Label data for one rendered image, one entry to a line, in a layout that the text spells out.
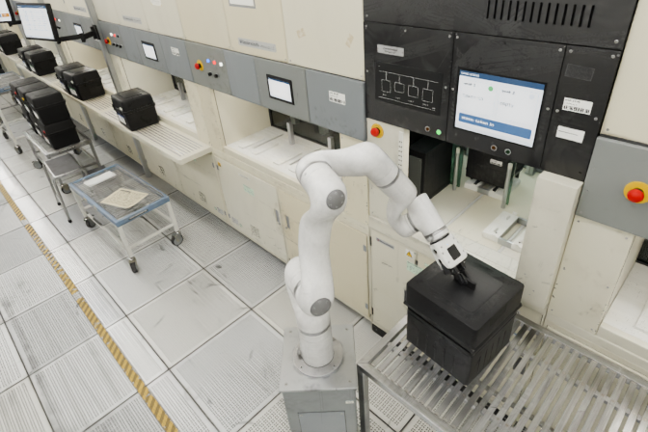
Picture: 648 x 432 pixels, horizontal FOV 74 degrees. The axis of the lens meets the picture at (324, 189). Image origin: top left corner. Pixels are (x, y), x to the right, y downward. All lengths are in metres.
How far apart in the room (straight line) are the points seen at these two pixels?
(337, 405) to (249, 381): 0.99
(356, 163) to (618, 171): 0.75
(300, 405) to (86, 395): 1.54
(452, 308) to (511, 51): 0.82
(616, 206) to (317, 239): 0.90
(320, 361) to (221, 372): 1.16
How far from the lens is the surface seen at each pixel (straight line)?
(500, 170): 2.28
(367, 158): 1.23
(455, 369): 1.67
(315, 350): 1.62
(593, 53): 1.42
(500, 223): 2.15
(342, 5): 1.85
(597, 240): 1.64
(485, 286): 1.59
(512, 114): 1.54
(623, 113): 1.45
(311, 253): 1.32
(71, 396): 3.02
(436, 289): 1.55
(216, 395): 2.66
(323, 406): 1.76
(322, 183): 1.16
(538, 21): 1.46
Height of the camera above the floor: 2.16
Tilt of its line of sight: 32 degrees down
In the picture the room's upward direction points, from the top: 5 degrees counter-clockwise
